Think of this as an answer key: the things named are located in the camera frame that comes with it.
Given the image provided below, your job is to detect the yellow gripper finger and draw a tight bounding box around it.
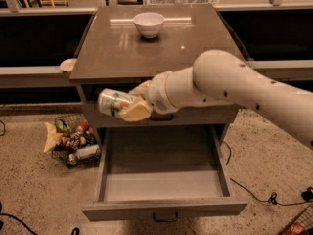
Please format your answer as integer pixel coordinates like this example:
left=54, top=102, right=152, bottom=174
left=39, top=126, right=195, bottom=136
left=129, top=80, right=151, bottom=98
left=118, top=100, right=152, bottom=122

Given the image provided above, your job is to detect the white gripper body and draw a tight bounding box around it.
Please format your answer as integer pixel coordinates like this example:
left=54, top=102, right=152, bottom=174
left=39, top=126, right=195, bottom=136
left=144, top=71, right=178, bottom=115

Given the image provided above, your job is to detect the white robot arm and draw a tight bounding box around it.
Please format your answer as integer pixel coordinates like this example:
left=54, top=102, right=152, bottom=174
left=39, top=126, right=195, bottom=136
left=129, top=50, right=313, bottom=149

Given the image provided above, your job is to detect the closed grey upper drawer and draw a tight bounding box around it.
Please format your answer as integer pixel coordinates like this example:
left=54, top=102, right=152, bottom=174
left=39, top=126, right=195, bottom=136
left=82, top=101, right=239, bottom=128

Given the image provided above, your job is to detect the grey drawer cabinet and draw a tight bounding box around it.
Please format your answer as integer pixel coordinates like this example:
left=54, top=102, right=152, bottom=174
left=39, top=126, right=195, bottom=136
left=69, top=4, right=254, bottom=222

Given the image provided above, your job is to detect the open grey lower drawer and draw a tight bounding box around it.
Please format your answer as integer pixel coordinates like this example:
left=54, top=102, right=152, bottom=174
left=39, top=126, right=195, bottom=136
left=82, top=125, right=247, bottom=222

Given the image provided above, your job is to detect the white bowl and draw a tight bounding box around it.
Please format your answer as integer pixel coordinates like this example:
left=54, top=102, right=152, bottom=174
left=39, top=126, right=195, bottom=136
left=133, top=12, right=165, bottom=38

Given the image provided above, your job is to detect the small round beige disc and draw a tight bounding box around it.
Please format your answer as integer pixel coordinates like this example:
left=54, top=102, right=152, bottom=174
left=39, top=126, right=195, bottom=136
left=60, top=58, right=77, bottom=72

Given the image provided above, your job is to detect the yellow chip bag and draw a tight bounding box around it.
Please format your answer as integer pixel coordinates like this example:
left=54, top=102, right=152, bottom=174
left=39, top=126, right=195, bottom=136
left=44, top=122, right=63, bottom=152

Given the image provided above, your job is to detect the wire basket with snacks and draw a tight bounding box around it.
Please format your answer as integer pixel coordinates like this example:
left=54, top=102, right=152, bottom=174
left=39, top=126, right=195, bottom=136
left=51, top=114, right=101, bottom=167

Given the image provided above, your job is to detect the black cable bottom left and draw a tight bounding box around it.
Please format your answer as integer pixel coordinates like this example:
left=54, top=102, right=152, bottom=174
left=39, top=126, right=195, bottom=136
left=0, top=200, right=81, bottom=235

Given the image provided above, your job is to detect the black floor cable right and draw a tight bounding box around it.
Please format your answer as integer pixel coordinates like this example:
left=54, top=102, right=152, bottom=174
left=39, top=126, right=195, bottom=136
left=222, top=140, right=313, bottom=208

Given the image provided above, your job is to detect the wire basket bottom right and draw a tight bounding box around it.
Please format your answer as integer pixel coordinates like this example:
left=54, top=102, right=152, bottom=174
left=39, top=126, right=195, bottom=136
left=281, top=206, right=313, bottom=235

